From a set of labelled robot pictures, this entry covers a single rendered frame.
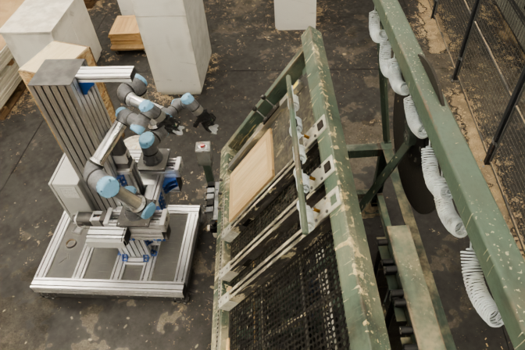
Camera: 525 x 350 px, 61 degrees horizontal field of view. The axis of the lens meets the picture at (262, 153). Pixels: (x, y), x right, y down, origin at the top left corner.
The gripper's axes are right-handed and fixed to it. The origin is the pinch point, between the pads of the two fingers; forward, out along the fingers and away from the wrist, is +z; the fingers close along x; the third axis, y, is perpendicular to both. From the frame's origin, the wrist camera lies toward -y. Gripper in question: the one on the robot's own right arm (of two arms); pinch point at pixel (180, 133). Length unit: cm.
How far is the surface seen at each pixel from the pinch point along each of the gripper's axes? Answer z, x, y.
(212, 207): 74, -24, -22
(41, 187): 74, -10, -253
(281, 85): 47, 60, 35
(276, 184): 27, -24, 60
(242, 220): 46, -41, 28
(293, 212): 14, -44, 81
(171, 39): 94, 174, -155
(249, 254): 36, -63, 46
